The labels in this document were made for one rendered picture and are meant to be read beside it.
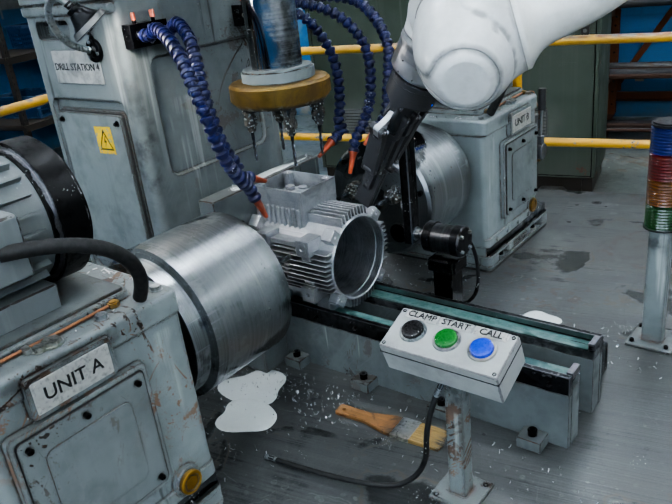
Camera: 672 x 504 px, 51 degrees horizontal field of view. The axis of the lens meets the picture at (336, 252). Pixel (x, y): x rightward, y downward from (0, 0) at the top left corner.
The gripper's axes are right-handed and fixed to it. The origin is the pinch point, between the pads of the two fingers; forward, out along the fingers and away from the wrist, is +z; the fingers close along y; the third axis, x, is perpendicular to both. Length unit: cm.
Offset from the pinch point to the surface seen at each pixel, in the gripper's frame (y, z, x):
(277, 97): 0.9, -3.4, -21.4
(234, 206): 3.9, 19.6, -21.6
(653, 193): -33.3, -10.0, 33.9
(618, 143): -243, 71, 1
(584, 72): -318, 78, -45
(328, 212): -3.3, 12.7, -6.9
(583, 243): -74, 29, 27
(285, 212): -1.2, 17.3, -14.0
